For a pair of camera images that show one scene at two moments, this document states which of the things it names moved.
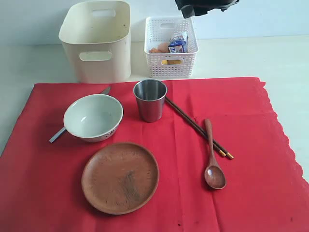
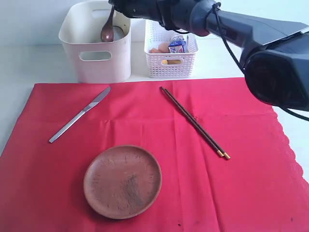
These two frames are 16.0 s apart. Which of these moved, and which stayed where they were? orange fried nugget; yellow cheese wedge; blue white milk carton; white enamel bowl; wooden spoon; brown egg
Moved: white enamel bowl; wooden spoon
Stayed: orange fried nugget; brown egg; blue white milk carton; yellow cheese wedge
